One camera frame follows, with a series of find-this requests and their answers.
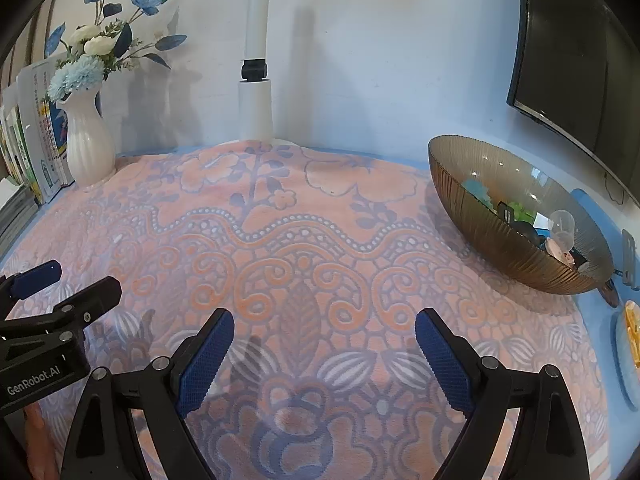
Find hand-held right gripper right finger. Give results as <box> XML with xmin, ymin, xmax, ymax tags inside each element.
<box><xmin>415</xmin><ymin>308</ymin><xmax>591</xmax><ymax>480</ymax></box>

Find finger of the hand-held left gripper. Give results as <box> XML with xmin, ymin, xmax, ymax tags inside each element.
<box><xmin>0</xmin><ymin>276</ymin><xmax>122</xmax><ymax>342</ymax></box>
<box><xmin>0</xmin><ymin>260</ymin><xmax>63</xmax><ymax>307</ymax></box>

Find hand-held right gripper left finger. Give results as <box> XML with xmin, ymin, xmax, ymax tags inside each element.
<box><xmin>60</xmin><ymin>307</ymin><xmax>236</xmax><ymax>480</ymax></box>

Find brown woven bowl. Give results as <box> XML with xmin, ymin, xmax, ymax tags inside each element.
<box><xmin>428</xmin><ymin>135</ymin><xmax>615</xmax><ymax>295</ymax></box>

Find beige wooden piece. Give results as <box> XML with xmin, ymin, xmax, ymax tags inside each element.
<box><xmin>545</xmin><ymin>237</ymin><xmax>576</xmax><ymax>267</ymax></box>

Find teal green plastic toy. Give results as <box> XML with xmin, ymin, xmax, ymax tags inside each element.
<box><xmin>462</xmin><ymin>177</ymin><xmax>496</xmax><ymax>206</ymax></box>

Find clear correction tape dispenser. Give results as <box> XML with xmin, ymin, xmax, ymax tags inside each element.
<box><xmin>547</xmin><ymin>210</ymin><xmax>576</xmax><ymax>251</ymax></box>

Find person's left hand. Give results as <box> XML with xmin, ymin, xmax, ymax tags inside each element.
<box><xmin>22</xmin><ymin>402</ymin><xmax>57</xmax><ymax>480</ymax></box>

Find stack of grey magazines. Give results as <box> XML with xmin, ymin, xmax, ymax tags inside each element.
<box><xmin>0</xmin><ymin>180</ymin><xmax>41</xmax><ymax>253</ymax></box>

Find white ribbed vase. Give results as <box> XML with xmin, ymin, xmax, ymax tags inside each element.
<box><xmin>56</xmin><ymin>82</ymin><xmax>117</xmax><ymax>187</ymax></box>

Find pink patterned blanket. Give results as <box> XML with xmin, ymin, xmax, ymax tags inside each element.
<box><xmin>0</xmin><ymin>140</ymin><xmax>613</xmax><ymax>480</ymax></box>

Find row of books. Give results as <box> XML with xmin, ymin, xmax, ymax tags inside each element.
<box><xmin>0</xmin><ymin>55</ymin><xmax>76</xmax><ymax>206</ymax></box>

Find plate with orange food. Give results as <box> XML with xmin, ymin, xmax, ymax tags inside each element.
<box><xmin>615</xmin><ymin>299</ymin><xmax>640</xmax><ymax>406</ymax></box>

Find grey remote control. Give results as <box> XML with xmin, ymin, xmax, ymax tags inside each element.
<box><xmin>621</xmin><ymin>229</ymin><xmax>637</xmax><ymax>288</ymax></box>

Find blue and white artificial flowers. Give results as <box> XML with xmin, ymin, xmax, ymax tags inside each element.
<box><xmin>44</xmin><ymin>0</ymin><xmax>188</xmax><ymax>103</ymax></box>

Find white lamp pole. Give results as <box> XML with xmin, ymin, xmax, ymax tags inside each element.
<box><xmin>235</xmin><ymin>0</ymin><xmax>301</xmax><ymax>148</ymax></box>

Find black clip on pole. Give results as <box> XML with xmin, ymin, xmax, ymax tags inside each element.
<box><xmin>240</xmin><ymin>59</ymin><xmax>270</xmax><ymax>82</ymax></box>

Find black monitor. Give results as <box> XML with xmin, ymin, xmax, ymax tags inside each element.
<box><xmin>506</xmin><ymin>0</ymin><xmax>640</xmax><ymax>198</ymax></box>

